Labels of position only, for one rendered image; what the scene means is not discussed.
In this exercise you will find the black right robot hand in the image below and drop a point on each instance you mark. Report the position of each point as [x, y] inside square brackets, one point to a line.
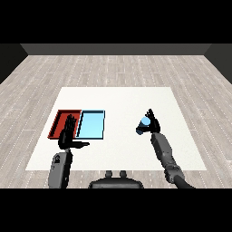
[155, 124]

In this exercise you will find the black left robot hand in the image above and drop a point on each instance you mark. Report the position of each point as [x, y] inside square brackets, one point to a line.
[66, 136]

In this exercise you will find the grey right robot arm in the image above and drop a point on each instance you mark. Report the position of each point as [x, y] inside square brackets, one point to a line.
[165, 157]

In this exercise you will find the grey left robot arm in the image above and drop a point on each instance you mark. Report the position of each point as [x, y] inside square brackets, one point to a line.
[59, 169]

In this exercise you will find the small blue can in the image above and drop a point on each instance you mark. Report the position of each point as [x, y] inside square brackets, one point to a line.
[143, 125]

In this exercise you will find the red shallow open box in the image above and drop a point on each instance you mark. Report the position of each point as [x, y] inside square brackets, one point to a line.
[59, 124]

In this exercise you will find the light blue shallow open box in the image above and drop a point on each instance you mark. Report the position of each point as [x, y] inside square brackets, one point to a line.
[91, 124]

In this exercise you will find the dark grey robot body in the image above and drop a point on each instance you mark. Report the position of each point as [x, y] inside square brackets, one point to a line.
[116, 182]

